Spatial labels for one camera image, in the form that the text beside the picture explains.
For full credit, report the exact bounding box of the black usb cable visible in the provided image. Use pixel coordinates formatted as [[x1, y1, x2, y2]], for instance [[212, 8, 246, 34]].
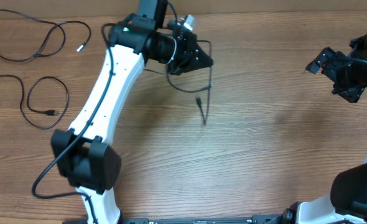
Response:
[[0, 9, 91, 62], [0, 74, 70, 130], [142, 39, 214, 126]]

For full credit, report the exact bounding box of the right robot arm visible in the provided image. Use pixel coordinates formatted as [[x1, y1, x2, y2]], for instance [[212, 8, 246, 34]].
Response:
[[265, 31, 367, 223]]

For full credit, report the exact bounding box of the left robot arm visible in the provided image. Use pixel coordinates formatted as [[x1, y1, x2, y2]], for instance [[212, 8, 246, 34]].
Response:
[[51, 1, 213, 223]]

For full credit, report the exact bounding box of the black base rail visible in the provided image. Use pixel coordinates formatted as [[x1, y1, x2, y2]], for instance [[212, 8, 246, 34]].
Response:
[[117, 215, 295, 224]]

